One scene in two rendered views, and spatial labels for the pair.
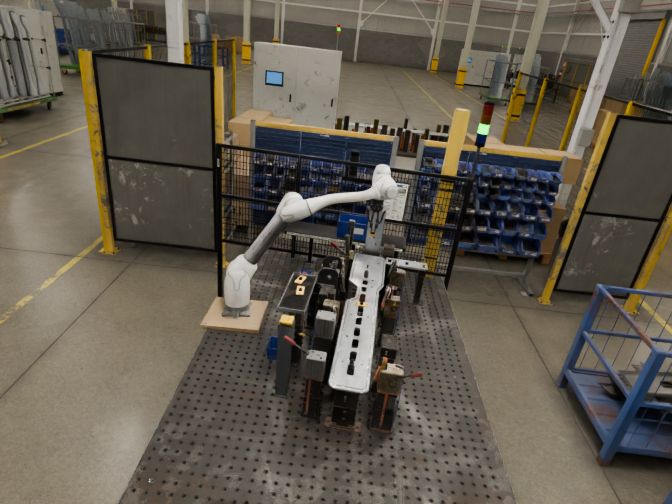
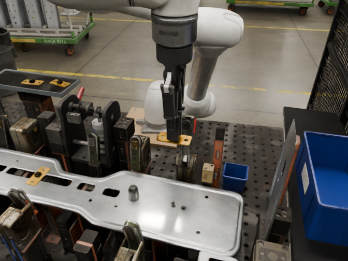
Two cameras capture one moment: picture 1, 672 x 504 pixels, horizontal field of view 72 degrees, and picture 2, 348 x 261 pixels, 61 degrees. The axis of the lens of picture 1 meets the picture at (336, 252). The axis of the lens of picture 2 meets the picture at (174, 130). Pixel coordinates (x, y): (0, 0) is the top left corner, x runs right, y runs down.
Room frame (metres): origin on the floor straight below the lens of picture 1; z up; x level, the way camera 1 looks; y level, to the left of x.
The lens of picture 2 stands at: (2.84, -0.80, 1.68)
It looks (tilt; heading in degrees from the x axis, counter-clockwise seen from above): 35 degrees down; 101
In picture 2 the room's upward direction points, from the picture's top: straight up
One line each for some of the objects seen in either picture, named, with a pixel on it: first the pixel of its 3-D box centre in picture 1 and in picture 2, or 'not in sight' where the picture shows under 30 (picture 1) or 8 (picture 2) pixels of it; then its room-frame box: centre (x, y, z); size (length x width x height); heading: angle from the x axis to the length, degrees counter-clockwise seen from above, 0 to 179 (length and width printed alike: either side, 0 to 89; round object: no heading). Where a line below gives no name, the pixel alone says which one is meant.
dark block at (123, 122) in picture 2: not in sight; (129, 166); (2.51, 0.01, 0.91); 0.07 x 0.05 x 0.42; 85
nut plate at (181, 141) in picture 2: not in sight; (174, 136); (2.73, -0.22, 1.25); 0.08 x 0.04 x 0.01; 175
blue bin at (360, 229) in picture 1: (358, 227); (335, 184); (3.17, -0.14, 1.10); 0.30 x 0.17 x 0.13; 87
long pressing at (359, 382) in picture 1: (362, 306); (32, 177); (2.24, -0.19, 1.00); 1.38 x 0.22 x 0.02; 175
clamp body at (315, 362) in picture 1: (313, 384); not in sight; (1.69, 0.03, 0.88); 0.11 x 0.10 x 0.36; 85
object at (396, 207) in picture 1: (391, 200); not in sight; (3.27, -0.37, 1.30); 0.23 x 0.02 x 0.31; 85
